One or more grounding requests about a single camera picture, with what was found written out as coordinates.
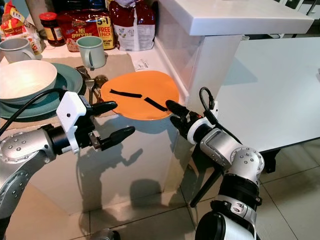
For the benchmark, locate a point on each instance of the white bowl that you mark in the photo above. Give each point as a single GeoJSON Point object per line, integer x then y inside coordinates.
{"type": "Point", "coordinates": [27, 79]}

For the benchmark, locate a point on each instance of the white raised bar counter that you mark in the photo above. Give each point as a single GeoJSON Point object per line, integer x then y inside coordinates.
{"type": "Point", "coordinates": [225, 17]}

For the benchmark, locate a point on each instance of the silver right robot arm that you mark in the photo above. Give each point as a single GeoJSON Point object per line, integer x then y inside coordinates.
{"type": "Point", "coordinates": [242, 162]}

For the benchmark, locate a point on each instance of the black table leg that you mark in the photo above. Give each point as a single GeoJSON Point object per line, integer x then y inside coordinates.
{"type": "Point", "coordinates": [205, 187]}

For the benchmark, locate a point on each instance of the grey mug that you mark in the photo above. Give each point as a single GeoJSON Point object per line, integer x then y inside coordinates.
{"type": "Point", "coordinates": [15, 50]}

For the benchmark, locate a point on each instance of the teal plate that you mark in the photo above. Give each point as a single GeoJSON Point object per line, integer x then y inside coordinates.
{"type": "Point", "coordinates": [70, 80]}

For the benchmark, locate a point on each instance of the long black tape strip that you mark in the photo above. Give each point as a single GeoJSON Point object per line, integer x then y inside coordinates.
{"type": "Point", "coordinates": [125, 93]}

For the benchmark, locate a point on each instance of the red-lidded jar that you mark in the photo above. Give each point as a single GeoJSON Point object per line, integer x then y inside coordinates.
{"type": "Point", "coordinates": [49, 31]}

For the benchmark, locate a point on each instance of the dark red and white bag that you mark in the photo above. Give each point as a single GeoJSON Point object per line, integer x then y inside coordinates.
{"type": "Point", "coordinates": [132, 24]}

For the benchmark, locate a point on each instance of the red and yellow snack bag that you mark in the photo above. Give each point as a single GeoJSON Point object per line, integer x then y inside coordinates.
{"type": "Point", "coordinates": [17, 25]}

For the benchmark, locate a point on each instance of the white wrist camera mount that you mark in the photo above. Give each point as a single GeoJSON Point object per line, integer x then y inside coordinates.
{"type": "Point", "coordinates": [196, 125]}
{"type": "Point", "coordinates": [72, 112]}

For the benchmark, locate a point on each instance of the pale green mug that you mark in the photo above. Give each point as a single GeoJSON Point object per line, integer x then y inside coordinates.
{"type": "Point", "coordinates": [92, 52]}

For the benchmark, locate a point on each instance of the beige placemat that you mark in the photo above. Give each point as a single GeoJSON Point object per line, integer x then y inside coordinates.
{"type": "Point", "coordinates": [117, 62]}

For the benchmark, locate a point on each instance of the grey robot foot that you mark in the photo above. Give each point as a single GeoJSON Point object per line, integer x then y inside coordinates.
{"type": "Point", "coordinates": [105, 235]}

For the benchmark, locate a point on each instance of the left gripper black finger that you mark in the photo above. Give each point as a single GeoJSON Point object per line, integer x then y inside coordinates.
{"type": "Point", "coordinates": [119, 137]}
{"type": "Point", "coordinates": [104, 107]}

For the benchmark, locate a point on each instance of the white dining table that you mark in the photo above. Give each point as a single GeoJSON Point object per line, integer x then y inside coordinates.
{"type": "Point", "coordinates": [275, 85]}

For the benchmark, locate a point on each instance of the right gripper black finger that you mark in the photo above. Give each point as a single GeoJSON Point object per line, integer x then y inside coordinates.
{"type": "Point", "coordinates": [177, 109]}
{"type": "Point", "coordinates": [180, 126]}

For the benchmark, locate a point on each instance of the short black tape strip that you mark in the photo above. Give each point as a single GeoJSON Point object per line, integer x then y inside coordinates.
{"type": "Point", "coordinates": [155, 104]}

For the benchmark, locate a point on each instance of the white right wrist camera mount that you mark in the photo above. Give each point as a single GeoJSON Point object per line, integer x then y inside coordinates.
{"type": "Point", "coordinates": [196, 125]}

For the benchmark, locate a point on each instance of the red instant noodle multipack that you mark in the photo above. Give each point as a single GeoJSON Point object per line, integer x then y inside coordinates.
{"type": "Point", "coordinates": [82, 29]}

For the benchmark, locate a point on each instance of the white paper label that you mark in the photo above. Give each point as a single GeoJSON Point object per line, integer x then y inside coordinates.
{"type": "Point", "coordinates": [141, 65]}

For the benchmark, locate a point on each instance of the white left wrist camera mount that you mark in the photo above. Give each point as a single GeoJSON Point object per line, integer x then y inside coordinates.
{"type": "Point", "coordinates": [72, 112]}

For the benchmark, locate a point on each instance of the metal fork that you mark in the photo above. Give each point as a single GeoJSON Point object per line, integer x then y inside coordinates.
{"type": "Point", "coordinates": [86, 77]}

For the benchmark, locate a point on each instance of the orange plate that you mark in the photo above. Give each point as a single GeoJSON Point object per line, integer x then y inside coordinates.
{"type": "Point", "coordinates": [137, 81]}

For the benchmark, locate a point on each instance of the metal spoon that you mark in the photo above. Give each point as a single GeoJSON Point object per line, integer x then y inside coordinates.
{"type": "Point", "coordinates": [101, 81]}

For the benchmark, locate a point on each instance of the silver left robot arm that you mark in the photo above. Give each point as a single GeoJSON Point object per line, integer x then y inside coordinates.
{"type": "Point", "coordinates": [20, 165]}

